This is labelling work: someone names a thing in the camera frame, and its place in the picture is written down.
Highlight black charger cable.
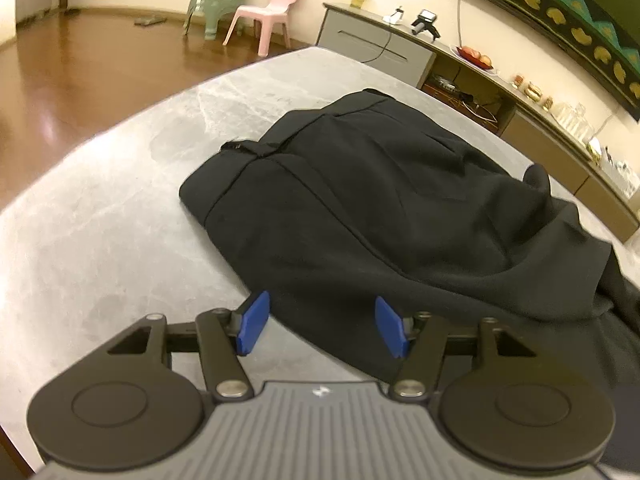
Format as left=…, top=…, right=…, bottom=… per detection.
left=367, top=22, right=396, bottom=61

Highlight grey organizer box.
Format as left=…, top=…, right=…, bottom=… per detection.
left=602, top=147, right=640, bottom=188

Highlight wall television with patterned cover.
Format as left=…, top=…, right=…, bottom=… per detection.
left=447, top=0, right=640, bottom=122

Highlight long grey tv cabinet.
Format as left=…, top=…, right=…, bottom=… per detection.
left=317, top=2, right=640, bottom=246

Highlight pink plastic child chair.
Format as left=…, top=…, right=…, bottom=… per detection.
left=222, top=0, right=302, bottom=57

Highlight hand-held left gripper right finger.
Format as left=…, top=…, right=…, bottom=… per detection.
left=375, top=296, right=543, bottom=402

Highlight red fruit plate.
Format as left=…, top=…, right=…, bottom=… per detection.
left=450, top=45, right=501, bottom=73

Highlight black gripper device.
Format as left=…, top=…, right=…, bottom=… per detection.
left=411, top=9, right=443, bottom=41

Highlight set of clear glass cups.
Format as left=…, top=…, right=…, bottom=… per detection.
left=552, top=102, right=596, bottom=143

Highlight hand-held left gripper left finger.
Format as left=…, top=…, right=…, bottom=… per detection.
left=100, top=291, right=271, bottom=402

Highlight black pants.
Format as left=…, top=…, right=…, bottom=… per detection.
left=179, top=88, right=640, bottom=383

